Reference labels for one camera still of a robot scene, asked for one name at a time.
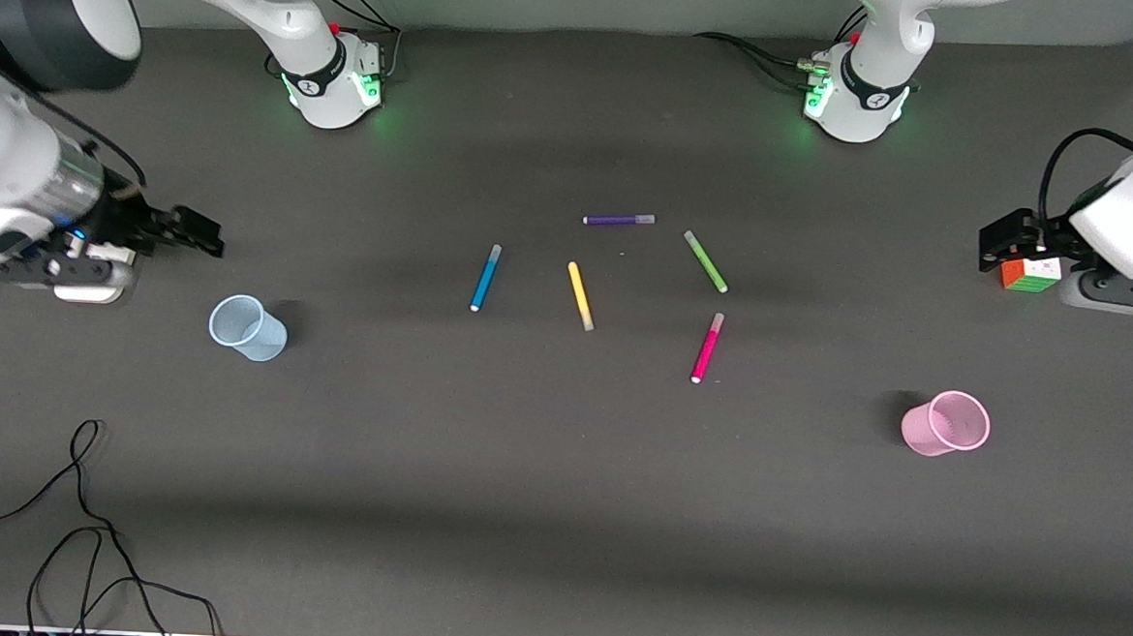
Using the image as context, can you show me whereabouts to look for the pink plastic cup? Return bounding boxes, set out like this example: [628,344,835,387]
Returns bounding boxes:
[899,387,995,462]

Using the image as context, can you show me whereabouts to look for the blue marker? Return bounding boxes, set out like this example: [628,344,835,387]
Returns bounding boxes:
[469,242,504,315]

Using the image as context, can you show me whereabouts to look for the green marker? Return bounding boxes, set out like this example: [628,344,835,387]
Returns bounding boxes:
[680,229,733,295]

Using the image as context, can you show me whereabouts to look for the light blue plastic cup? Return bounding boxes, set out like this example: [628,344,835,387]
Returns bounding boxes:
[206,292,291,364]

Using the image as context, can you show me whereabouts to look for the yellow marker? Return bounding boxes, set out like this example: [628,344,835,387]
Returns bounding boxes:
[564,260,598,333]

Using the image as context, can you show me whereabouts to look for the thin black loose cable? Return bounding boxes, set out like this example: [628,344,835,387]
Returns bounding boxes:
[0,412,235,636]

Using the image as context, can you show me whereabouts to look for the black right arm base cables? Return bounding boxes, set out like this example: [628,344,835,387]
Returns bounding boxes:
[264,0,406,85]

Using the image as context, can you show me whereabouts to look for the black left arm base cables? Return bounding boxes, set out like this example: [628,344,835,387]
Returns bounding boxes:
[690,0,870,84]

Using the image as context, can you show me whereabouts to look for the black arm base cables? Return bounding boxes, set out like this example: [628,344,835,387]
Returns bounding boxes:
[690,0,870,84]
[264,0,406,85]

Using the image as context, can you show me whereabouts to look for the colourful puzzle cube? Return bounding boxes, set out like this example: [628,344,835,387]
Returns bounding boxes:
[999,254,1064,295]

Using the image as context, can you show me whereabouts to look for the purple marker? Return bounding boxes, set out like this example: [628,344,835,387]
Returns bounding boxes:
[582,210,658,230]

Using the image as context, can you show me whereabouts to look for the pink marker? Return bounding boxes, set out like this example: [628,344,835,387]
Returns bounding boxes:
[689,311,726,386]

